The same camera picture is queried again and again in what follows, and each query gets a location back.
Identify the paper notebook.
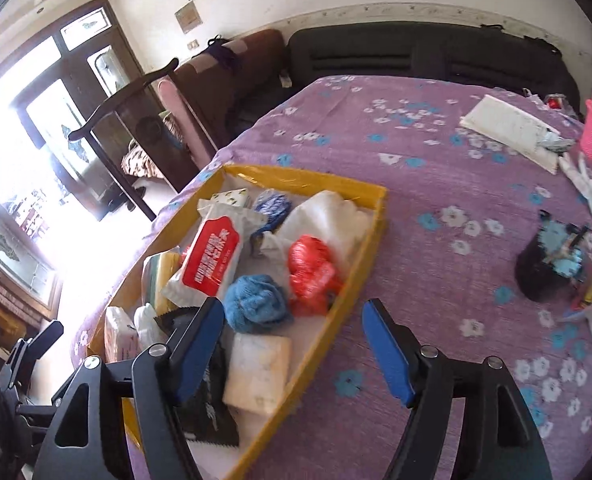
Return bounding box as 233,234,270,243
459,94,578,174

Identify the black snack packet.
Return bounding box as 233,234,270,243
153,306,241,449

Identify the black sofa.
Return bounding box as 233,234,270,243
287,22,580,112

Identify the large white towel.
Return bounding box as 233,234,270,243
260,190,372,278

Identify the pink tissue pack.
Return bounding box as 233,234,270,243
223,333,292,416

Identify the small wall plaque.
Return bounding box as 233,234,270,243
174,1,203,35

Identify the red white tissue pack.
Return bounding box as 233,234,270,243
162,198,268,308

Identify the yellow cardboard tray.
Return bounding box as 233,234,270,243
87,165,387,479

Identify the dark wooden chair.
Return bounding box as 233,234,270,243
68,58,217,221

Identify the blue white plastic bag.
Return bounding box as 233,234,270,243
250,188,293,240

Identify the purple floral tablecloth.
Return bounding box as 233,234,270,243
72,76,592,479

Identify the brown armchair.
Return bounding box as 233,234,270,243
172,29,292,148

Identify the blue cloth ball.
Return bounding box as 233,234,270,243
223,274,293,334

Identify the red plastic bag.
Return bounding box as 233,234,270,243
287,235,344,316

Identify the striped colourful cloth pack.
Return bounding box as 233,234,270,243
141,247,181,315

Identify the floral tissue pack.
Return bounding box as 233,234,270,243
210,188,250,208

